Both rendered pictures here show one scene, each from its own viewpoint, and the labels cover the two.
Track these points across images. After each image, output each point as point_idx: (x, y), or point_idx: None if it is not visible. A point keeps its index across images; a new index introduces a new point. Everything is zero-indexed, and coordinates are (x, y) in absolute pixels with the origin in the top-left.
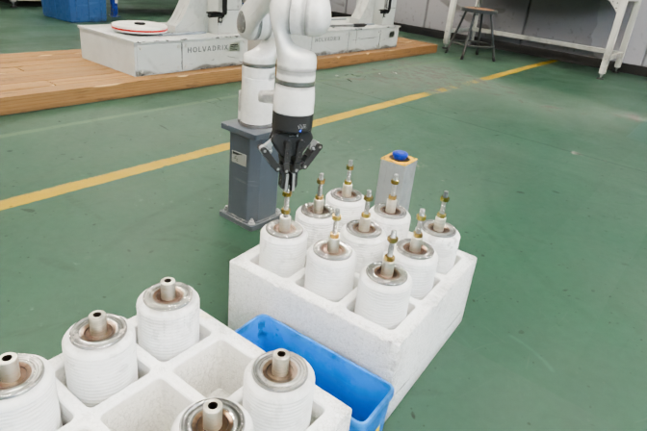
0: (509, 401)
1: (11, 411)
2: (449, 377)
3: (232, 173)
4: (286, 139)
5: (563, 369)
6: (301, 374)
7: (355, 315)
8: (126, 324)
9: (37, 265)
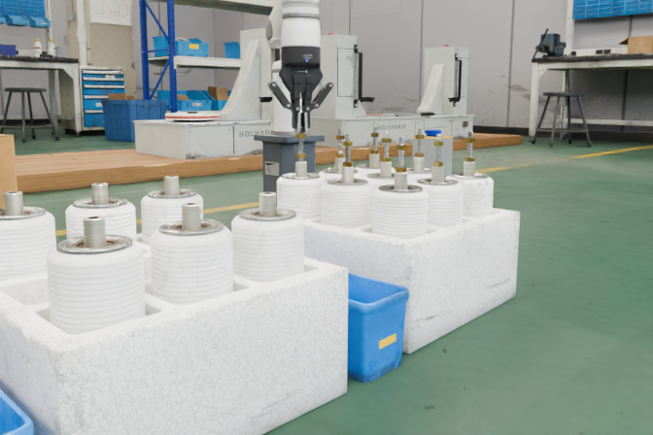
0: (565, 345)
1: (10, 229)
2: (493, 329)
3: (266, 187)
4: (294, 75)
5: (637, 326)
6: (289, 215)
7: (369, 233)
8: (126, 200)
9: None
